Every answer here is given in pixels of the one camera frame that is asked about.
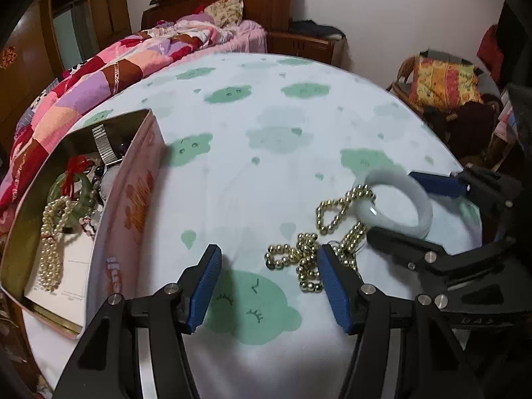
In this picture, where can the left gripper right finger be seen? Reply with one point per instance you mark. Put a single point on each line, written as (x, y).
(431, 360)

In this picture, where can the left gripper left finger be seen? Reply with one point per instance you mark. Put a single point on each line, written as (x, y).
(106, 361)

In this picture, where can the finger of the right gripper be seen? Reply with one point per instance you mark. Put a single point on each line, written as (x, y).
(441, 185)
(427, 259)

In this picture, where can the silver metal wristwatch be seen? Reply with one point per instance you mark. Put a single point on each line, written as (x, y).
(110, 162)

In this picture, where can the rattan chair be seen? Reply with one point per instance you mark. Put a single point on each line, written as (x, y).
(468, 131)

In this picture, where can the paper leaflets in tin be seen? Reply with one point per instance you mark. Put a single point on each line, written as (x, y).
(68, 301)

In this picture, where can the colourful patterned cushion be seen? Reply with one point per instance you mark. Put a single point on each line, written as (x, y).
(445, 86)

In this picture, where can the pink metal tin box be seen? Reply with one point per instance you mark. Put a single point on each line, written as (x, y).
(65, 198)

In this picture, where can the wooden nightstand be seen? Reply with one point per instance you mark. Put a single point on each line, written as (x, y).
(295, 45)

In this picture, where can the dark clothes on nightstand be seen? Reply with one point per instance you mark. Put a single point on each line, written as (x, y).
(312, 29)

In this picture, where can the pink bed sheet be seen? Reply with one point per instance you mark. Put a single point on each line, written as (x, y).
(247, 37)

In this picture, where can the patchwork quilt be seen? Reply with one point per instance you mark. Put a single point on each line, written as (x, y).
(110, 72)

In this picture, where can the wooden headboard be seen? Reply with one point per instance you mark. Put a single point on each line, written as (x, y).
(271, 15)

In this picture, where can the floral pillow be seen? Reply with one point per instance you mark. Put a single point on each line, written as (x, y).
(226, 13)

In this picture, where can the red double happiness decal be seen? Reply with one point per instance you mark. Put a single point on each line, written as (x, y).
(8, 56)

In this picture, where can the dark wooden wardrobe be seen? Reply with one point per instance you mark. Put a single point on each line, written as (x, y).
(50, 37)

